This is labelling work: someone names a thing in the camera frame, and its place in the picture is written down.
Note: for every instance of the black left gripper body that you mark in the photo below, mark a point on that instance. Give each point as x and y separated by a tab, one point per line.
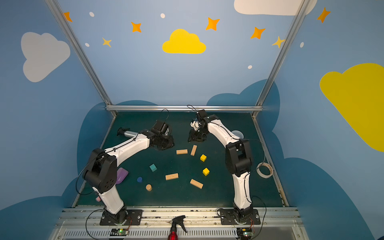
165	142

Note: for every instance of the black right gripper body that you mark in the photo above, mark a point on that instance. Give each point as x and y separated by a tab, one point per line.
197	135

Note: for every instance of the wooden block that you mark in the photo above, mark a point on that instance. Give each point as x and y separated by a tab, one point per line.
194	149
196	184
182	152
172	176

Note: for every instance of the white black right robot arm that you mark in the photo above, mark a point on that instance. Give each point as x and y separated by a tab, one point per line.
239	159

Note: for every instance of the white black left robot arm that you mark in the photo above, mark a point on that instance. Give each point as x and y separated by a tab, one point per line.
101	171

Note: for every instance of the yellow cube upper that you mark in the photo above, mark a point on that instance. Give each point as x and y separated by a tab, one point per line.
203	158

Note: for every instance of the yellow cube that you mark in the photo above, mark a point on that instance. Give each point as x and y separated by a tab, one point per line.
203	158
206	171

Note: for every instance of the teal cube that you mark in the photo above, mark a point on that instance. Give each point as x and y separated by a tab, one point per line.
153	167

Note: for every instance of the silver spray bottle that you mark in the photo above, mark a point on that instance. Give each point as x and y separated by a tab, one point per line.
126	133

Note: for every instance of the yellow cube lower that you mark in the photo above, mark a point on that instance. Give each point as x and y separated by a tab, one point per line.
206	171

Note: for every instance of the light blue ceramic mug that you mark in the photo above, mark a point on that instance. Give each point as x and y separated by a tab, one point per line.
238	134

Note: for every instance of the wooden cylinder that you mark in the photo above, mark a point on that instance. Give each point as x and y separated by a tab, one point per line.
149	187

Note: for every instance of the purple pink brush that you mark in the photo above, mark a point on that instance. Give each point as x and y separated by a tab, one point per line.
121	175

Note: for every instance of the white tape roll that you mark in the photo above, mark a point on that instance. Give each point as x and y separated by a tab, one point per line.
265	170

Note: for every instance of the red spray bottle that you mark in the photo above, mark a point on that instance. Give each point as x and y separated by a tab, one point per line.
179	220

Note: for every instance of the left controller board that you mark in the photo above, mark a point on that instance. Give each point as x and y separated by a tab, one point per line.
119	232

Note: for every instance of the controller board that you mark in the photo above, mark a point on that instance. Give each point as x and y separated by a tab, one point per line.
244	233
119	232

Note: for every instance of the right controller board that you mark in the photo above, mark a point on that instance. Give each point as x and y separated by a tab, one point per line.
244	233

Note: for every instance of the aluminium back frame rail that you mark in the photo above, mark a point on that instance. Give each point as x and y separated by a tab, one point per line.
182	108

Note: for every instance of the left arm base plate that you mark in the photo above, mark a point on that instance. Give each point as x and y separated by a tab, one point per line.
122	218

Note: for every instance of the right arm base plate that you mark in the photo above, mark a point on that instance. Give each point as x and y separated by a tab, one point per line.
231	217

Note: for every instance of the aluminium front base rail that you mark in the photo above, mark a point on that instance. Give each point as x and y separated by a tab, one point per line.
202	223

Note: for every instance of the aluminium left frame post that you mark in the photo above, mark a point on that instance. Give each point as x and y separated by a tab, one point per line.
58	13

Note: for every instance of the aluminium frame post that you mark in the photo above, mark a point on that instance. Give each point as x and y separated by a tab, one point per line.
58	13
291	34

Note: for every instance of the aluminium right frame post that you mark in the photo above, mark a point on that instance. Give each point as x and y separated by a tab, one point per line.
291	34

